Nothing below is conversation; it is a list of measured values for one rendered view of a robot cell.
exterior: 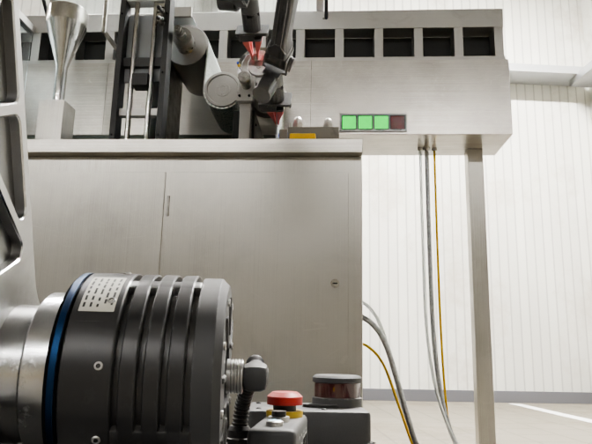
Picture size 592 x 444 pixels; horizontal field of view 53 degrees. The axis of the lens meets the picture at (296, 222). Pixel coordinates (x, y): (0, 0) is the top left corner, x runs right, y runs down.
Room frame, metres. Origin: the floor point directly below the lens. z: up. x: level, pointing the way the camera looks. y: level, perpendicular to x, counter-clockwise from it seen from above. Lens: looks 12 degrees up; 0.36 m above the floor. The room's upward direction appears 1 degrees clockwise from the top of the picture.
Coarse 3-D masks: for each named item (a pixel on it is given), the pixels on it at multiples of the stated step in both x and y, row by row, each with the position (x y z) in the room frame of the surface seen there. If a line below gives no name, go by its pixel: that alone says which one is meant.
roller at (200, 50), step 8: (192, 32) 1.81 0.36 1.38; (200, 32) 1.81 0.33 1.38; (200, 40) 1.81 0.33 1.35; (176, 48) 1.82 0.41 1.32; (200, 48) 1.81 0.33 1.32; (176, 56) 1.82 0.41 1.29; (184, 56) 1.81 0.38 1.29; (192, 56) 1.81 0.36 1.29; (200, 56) 1.81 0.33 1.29; (176, 64) 1.83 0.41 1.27; (184, 64) 1.81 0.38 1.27; (192, 64) 1.82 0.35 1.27; (200, 64) 1.84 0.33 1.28; (184, 72) 1.87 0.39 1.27; (192, 72) 1.87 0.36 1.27; (200, 72) 1.89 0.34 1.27; (184, 80) 1.95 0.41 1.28; (192, 80) 1.93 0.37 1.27; (200, 80) 1.94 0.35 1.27; (192, 88) 2.00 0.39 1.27; (200, 88) 2.00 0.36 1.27
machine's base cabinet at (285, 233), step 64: (64, 192) 1.56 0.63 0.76; (128, 192) 1.55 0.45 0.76; (192, 192) 1.53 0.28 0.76; (256, 192) 1.52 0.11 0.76; (320, 192) 1.51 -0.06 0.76; (64, 256) 1.56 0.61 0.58; (128, 256) 1.54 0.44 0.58; (192, 256) 1.53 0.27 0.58; (256, 256) 1.52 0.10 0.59; (320, 256) 1.51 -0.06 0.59; (256, 320) 1.52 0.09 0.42; (320, 320) 1.51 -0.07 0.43
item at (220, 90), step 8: (224, 72) 1.79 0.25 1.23; (208, 80) 1.80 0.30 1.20; (216, 80) 1.80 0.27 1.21; (224, 80) 1.80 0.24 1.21; (232, 80) 1.80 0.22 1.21; (208, 88) 1.80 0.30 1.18; (216, 88) 1.80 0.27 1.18; (224, 88) 1.80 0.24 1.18; (232, 88) 1.80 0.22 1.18; (208, 96) 1.80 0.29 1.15; (216, 96) 1.80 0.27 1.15; (224, 96) 1.80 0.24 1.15; (232, 96) 1.80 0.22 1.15; (216, 104) 1.80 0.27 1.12; (224, 104) 1.79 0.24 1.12; (232, 104) 1.80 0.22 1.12
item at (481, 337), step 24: (480, 168) 2.22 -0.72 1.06; (480, 192) 2.22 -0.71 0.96; (480, 216) 2.22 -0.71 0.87; (480, 240) 2.22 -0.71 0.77; (480, 264) 2.22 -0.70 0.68; (480, 288) 2.22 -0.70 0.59; (480, 312) 2.22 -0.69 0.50; (480, 336) 2.22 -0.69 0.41; (480, 360) 2.22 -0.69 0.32; (480, 384) 2.23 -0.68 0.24; (480, 408) 2.23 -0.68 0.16; (480, 432) 2.23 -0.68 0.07
